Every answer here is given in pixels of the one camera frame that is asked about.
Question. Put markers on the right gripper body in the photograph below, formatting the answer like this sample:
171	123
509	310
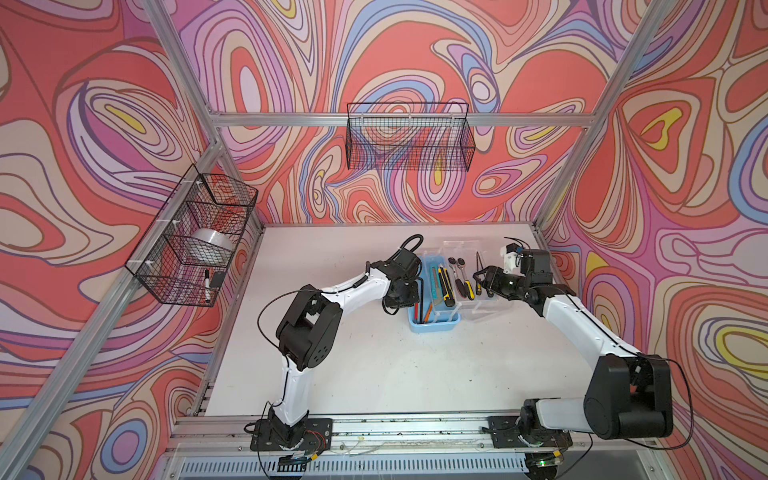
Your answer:
512	285

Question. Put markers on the blue plastic tool box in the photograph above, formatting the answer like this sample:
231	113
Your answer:
485	307

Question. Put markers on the silver tape roll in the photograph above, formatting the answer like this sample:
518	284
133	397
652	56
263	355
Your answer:
214	238

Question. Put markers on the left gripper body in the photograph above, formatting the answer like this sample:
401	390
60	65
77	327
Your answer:
408	297

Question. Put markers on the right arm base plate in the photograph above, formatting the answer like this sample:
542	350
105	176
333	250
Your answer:
512	432

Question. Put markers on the yellow black utility knife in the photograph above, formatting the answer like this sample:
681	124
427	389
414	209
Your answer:
447	291

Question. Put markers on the left wire basket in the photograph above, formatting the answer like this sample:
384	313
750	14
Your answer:
170	266

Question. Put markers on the aluminium front rail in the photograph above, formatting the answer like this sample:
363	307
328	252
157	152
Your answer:
455	445

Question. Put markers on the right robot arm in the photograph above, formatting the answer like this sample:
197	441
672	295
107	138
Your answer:
629	395

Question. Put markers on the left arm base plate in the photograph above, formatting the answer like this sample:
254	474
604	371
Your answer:
311	435

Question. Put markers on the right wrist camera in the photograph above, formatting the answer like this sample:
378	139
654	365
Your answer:
511	257

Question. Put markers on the back wire basket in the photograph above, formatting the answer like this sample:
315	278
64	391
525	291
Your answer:
409	136

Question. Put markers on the teal utility knife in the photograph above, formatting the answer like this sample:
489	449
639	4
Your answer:
436	291

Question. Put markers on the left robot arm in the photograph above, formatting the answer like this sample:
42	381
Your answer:
308	329

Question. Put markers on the wire basket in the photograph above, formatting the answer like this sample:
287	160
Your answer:
409	136
170	266

